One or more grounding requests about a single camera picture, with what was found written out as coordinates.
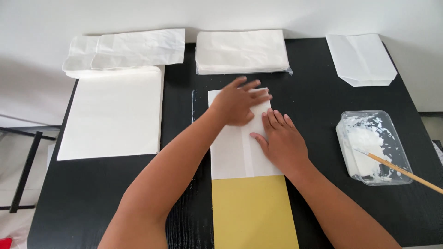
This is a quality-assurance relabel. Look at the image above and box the wooden handled brush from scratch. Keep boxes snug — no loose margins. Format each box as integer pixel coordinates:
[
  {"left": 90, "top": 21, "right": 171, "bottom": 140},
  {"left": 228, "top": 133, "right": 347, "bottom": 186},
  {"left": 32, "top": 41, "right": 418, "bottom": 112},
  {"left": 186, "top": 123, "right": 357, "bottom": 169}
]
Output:
[{"left": 354, "top": 148, "right": 443, "bottom": 195}]

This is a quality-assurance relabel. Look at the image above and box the pile of crumpled white bags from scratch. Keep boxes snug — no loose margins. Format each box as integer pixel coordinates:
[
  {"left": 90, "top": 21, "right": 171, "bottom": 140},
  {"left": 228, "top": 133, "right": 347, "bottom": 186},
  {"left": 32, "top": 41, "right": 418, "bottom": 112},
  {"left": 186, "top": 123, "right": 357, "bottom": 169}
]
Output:
[{"left": 62, "top": 28, "right": 186, "bottom": 79}]

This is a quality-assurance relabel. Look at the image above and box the black metal frame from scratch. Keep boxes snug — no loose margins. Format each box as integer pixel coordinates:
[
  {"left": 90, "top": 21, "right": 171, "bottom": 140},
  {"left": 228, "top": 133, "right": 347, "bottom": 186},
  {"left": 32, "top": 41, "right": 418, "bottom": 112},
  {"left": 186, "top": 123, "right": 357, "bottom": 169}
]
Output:
[{"left": 0, "top": 126, "right": 58, "bottom": 214}]

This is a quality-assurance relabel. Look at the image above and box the clear plastic container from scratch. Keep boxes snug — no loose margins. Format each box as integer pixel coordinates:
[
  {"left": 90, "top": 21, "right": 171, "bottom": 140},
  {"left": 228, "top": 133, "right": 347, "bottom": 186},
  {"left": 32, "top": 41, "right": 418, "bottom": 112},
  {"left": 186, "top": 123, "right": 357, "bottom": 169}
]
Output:
[{"left": 335, "top": 110, "right": 414, "bottom": 187}]

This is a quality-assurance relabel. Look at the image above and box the person's right hand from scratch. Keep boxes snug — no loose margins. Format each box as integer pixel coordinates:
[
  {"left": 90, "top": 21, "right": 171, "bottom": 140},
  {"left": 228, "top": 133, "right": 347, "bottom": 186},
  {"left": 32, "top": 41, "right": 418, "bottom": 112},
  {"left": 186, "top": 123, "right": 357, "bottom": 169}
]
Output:
[{"left": 249, "top": 108, "right": 309, "bottom": 174}]

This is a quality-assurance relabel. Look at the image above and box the white glue paste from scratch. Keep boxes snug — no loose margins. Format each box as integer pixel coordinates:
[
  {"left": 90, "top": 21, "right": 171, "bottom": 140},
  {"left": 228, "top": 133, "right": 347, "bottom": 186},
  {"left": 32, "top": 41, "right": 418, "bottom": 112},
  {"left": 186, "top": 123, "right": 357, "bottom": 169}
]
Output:
[{"left": 336, "top": 116, "right": 395, "bottom": 183}]

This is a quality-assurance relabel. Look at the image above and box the plastic-wrapped stack of white bags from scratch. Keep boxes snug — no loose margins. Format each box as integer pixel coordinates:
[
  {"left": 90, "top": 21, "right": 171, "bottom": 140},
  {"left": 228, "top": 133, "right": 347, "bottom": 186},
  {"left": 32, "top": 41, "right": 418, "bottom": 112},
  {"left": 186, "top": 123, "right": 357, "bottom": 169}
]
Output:
[{"left": 195, "top": 29, "right": 293, "bottom": 76}]

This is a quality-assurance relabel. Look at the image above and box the white paper sheet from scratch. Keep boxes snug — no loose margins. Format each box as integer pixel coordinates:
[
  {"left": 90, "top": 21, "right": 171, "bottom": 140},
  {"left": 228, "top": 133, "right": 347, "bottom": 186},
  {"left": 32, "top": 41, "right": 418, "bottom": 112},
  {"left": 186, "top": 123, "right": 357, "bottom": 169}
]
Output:
[{"left": 208, "top": 87, "right": 283, "bottom": 180}]

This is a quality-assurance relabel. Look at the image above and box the person's left hand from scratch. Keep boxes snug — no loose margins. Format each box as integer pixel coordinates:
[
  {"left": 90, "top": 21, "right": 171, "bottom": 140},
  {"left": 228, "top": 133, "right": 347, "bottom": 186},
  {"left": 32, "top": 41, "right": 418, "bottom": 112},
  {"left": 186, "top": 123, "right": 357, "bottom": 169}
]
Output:
[{"left": 209, "top": 76, "right": 273, "bottom": 127}]

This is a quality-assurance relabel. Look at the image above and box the stack of large white sheets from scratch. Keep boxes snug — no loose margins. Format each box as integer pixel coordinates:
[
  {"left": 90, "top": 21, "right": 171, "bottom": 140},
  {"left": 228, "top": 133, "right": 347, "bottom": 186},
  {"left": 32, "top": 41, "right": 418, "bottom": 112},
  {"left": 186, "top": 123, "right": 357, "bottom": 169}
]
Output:
[{"left": 56, "top": 65, "right": 165, "bottom": 162}]

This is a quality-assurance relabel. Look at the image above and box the white paper bag folded bottom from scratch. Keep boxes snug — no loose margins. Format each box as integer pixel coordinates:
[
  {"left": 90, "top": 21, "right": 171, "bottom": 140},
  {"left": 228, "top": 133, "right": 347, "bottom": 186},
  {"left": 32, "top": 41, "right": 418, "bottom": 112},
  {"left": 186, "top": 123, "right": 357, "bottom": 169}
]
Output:
[{"left": 325, "top": 33, "right": 398, "bottom": 88}]

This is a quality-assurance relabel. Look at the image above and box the yellow cardboard template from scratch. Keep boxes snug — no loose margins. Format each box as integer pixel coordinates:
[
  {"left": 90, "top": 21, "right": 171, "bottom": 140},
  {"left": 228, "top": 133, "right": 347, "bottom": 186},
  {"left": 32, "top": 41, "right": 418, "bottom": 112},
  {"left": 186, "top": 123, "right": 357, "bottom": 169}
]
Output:
[{"left": 211, "top": 175, "right": 300, "bottom": 249}]

